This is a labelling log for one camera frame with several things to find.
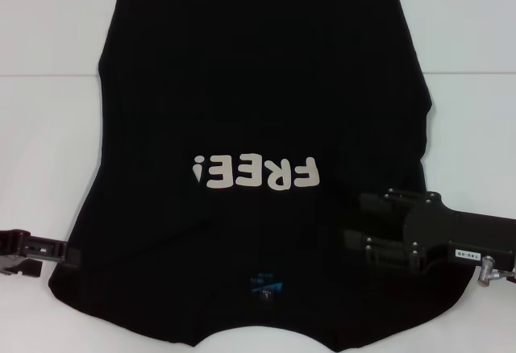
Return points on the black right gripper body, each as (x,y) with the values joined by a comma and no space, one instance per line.
(435,232)

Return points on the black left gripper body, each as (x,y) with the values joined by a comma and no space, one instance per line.
(12,244)

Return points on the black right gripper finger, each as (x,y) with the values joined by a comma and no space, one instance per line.
(379,204)
(383,250)

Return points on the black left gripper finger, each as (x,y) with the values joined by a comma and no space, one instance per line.
(48,248)
(24,268)

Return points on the black shirt with FREE print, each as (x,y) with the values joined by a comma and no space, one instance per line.
(258,87)

